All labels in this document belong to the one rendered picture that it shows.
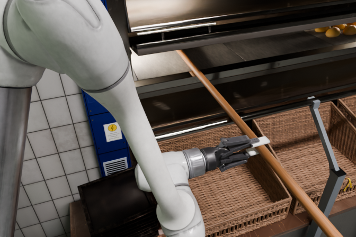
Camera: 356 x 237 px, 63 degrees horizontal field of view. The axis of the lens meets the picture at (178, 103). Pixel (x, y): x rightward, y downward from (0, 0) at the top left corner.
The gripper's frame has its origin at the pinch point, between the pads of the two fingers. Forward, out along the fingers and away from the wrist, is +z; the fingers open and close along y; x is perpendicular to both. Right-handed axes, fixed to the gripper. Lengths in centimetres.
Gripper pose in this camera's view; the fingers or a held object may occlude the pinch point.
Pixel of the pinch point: (258, 146)
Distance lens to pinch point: 102.4
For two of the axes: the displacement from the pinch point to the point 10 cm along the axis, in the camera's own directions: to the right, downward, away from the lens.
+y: 0.2, 8.3, 5.5
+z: 9.5, -1.9, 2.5
